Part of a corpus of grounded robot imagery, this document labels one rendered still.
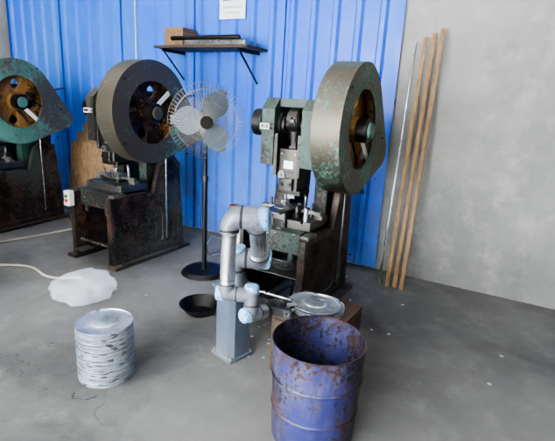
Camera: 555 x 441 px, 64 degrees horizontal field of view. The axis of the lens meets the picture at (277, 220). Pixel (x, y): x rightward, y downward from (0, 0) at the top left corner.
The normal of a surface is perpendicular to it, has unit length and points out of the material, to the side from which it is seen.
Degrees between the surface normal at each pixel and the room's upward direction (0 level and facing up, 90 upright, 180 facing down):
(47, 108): 90
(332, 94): 61
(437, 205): 90
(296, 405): 92
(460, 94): 90
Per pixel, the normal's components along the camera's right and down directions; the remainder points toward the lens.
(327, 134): -0.48, 0.23
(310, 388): -0.25, 0.28
